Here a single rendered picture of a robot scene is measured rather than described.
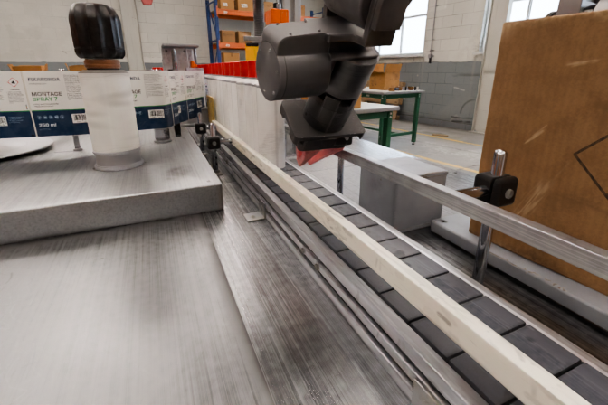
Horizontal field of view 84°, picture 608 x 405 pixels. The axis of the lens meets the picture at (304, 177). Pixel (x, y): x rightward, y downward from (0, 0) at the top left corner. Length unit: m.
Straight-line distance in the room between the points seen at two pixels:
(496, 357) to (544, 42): 0.33
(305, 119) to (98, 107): 0.42
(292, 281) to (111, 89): 0.49
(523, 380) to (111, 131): 0.68
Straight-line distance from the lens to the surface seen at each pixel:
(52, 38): 8.33
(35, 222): 0.62
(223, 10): 7.98
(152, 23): 8.46
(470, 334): 0.25
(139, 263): 0.49
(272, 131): 0.63
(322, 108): 0.40
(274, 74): 0.33
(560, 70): 0.45
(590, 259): 0.27
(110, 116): 0.73
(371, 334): 0.34
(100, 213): 0.61
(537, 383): 0.24
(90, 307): 0.44
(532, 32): 0.46
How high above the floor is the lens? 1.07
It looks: 18 degrees down
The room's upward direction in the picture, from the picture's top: straight up
